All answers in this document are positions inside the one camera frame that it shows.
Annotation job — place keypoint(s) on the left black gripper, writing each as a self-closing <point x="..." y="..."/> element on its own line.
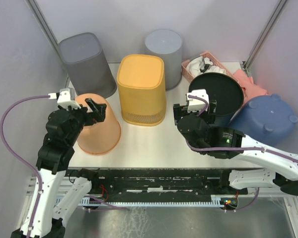
<point x="100" y="109"/>

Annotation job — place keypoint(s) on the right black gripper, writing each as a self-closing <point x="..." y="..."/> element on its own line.
<point x="181" y="110"/>

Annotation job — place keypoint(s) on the orange round bin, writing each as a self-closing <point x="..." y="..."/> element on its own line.
<point x="101" y="137"/>

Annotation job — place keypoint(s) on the black cylindrical bin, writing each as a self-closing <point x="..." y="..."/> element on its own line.
<point x="224" y="90"/>

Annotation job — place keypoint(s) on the yellow slatted basket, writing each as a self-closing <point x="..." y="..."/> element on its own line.
<point x="142" y="93"/>

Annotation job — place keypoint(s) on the grey slatted basket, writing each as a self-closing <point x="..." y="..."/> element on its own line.
<point x="87" y="66"/>

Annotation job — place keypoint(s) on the grey round bin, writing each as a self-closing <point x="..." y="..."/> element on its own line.
<point x="167" y="45"/>

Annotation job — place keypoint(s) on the blue plastic bucket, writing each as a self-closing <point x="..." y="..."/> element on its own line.
<point x="267" y="119"/>

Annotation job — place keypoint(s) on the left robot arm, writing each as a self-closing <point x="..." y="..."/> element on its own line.
<point x="47" y="218"/>

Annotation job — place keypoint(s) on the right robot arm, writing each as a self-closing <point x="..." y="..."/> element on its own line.
<point x="278" y="168"/>

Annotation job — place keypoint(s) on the white cloth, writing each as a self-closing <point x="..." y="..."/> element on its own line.
<point x="203" y="65"/>

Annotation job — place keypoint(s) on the pink plastic tray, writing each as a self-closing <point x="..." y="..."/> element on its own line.
<point x="189" y="77"/>

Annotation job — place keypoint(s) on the pink cloth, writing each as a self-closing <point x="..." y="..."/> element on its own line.
<point x="250" y="89"/>

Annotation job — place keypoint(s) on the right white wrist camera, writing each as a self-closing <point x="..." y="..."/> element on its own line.
<point x="198" y="101"/>

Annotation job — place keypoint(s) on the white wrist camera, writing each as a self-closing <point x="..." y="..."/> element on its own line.
<point x="198" y="101"/>
<point x="65" y="99"/>

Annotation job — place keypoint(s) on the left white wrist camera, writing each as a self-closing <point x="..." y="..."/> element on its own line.
<point x="65" y="99"/>

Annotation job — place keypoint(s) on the white slotted cable duct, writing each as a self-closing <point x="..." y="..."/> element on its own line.
<point x="165" y="199"/>

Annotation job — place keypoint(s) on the aluminium rail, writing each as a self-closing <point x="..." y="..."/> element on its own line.
<point x="208" y="192"/>

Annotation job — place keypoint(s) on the left aluminium frame post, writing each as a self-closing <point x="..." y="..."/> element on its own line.
<point x="38" y="14"/>

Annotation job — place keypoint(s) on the aluminium frame post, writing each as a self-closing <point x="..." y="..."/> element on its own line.
<point x="268" y="27"/>
<point x="38" y="14"/>

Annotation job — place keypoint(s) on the right aluminium frame post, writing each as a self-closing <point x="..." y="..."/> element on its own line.
<point x="268" y="27"/>

